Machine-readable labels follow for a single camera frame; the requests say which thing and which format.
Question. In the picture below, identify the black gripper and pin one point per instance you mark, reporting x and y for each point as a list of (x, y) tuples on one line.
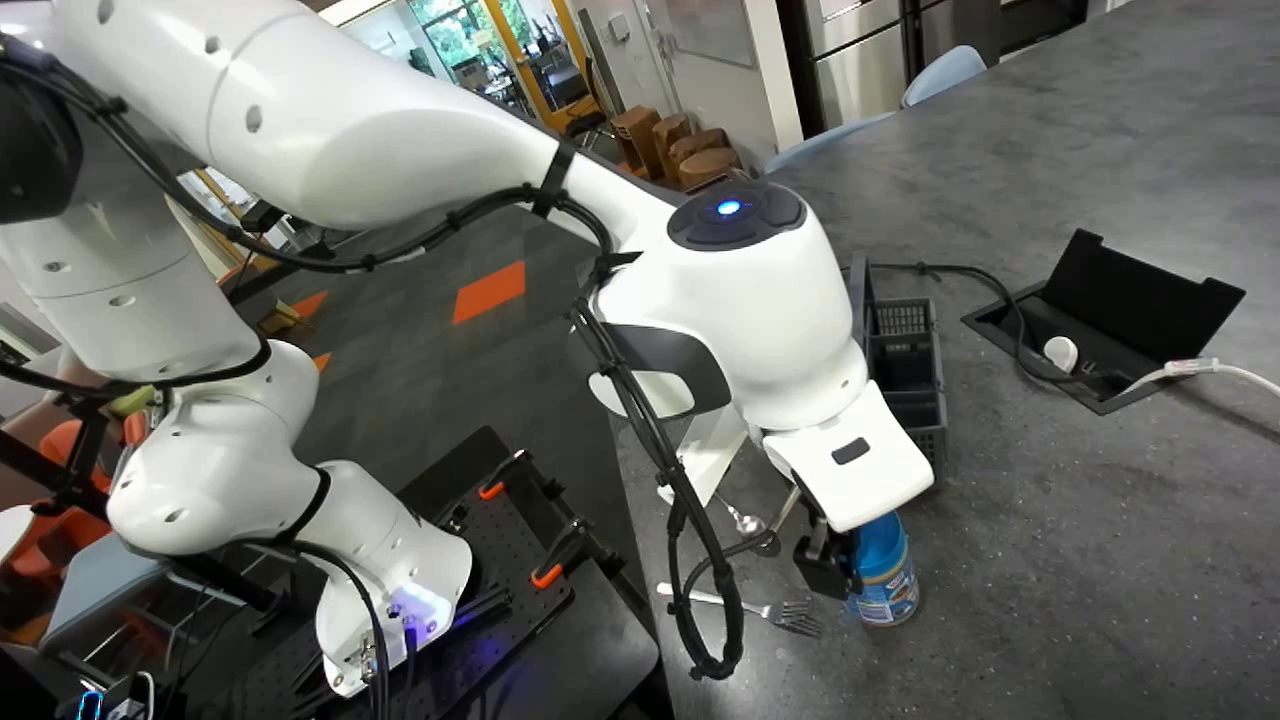
[(822, 558)]

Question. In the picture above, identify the blue lidded peanut butter jar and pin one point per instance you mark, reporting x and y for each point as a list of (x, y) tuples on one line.
[(886, 575)]

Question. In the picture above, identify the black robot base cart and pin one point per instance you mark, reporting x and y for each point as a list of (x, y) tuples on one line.
[(547, 642)]

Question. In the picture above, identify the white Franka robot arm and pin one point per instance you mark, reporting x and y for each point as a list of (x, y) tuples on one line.
[(402, 145)]

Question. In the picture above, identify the silver metal fork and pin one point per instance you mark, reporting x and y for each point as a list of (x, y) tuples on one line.
[(781, 615)]

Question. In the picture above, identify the silver metal spoon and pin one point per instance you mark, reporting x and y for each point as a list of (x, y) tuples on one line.
[(755, 529)]

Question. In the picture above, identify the orange tipped black clamp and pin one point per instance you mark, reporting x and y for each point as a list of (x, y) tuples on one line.
[(548, 569), (498, 481)]

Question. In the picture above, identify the round white plug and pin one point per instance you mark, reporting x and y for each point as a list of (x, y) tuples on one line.
[(1062, 355)]

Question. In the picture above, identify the black table outlet box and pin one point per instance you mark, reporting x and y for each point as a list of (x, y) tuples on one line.
[(1123, 315)]

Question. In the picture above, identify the light blue chair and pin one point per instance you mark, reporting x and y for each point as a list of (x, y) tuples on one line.
[(827, 136), (945, 70)]

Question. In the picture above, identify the brown wooden stools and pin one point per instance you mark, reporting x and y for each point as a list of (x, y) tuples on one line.
[(683, 143)]

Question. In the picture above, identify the stainless steel refrigerator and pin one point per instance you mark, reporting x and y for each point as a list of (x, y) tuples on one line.
[(863, 52)]

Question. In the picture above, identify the orange chair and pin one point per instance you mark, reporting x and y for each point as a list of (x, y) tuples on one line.
[(65, 440)]

